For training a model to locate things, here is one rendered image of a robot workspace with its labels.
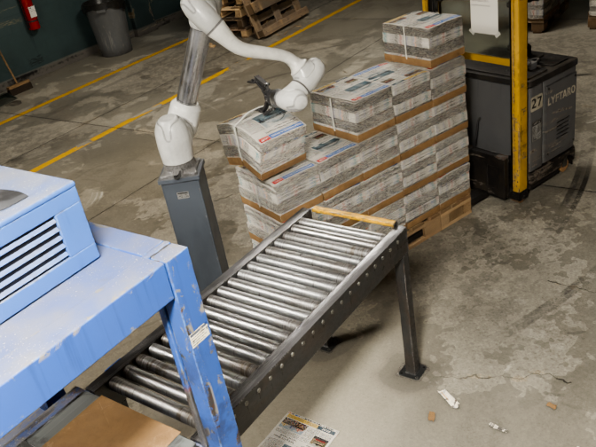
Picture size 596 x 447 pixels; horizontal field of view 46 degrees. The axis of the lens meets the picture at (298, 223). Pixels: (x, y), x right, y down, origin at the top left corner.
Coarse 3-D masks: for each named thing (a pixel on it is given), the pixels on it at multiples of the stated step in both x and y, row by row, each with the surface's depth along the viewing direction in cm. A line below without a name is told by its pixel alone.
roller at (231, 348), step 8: (216, 336) 253; (216, 344) 250; (224, 344) 248; (232, 344) 247; (240, 344) 247; (224, 352) 249; (232, 352) 246; (240, 352) 244; (248, 352) 242; (256, 352) 241; (264, 352) 241; (248, 360) 242; (256, 360) 240
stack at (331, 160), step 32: (416, 128) 401; (320, 160) 366; (352, 160) 378; (384, 160) 392; (416, 160) 409; (256, 192) 367; (288, 192) 356; (320, 192) 370; (352, 192) 384; (384, 192) 401; (416, 192) 418; (256, 224) 386; (416, 224) 428
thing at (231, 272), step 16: (304, 208) 327; (288, 224) 316; (272, 240) 306; (224, 272) 290; (208, 288) 281; (160, 336) 258; (128, 352) 253; (144, 352) 253; (112, 368) 246; (96, 384) 240
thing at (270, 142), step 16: (288, 112) 353; (256, 128) 343; (272, 128) 343; (288, 128) 343; (304, 128) 347; (256, 144) 337; (272, 144) 338; (288, 144) 347; (256, 160) 343; (272, 160) 346; (288, 160) 353
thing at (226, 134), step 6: (240, 114) 367; (252, 114) 356; (228, 120) 363; (234, 120) 358; (222, 126) 359; (228, 126) 353; (222, 132) 362; (228, 132) 357; (222, 138) 366; (228, 138) 359; (234, 138) 354; (228, 144) 362; (234, 144) 356; (228, 150) 364; (234, 150) 358; (228, 156) 368; (234, 156) 362
